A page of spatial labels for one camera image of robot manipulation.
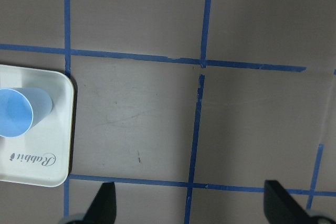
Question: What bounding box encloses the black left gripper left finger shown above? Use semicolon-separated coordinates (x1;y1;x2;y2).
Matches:
82;182;117;224

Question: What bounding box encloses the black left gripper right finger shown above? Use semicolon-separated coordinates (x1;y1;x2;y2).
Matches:
264;180;323;224

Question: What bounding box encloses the blue cup near logo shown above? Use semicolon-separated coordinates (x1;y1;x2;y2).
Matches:
1;88;53;138

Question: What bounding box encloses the white rectangular tray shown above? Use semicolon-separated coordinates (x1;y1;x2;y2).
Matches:
1;65;75;187

